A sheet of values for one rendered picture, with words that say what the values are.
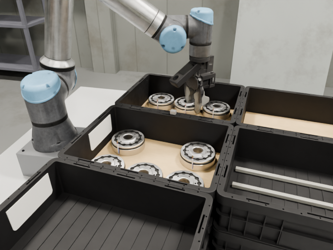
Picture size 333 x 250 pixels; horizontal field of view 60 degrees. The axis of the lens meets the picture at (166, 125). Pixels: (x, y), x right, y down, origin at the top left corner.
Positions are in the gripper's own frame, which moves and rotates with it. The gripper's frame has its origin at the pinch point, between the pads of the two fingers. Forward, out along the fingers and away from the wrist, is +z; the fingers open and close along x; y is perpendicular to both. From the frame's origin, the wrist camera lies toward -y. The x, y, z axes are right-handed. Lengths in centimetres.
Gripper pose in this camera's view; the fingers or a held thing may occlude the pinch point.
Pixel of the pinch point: (192, 108)
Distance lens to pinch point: 110.2
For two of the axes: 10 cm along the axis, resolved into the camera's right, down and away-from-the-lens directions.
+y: 8.4, -2.8, 4.6
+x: -5.4, -4.3, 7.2
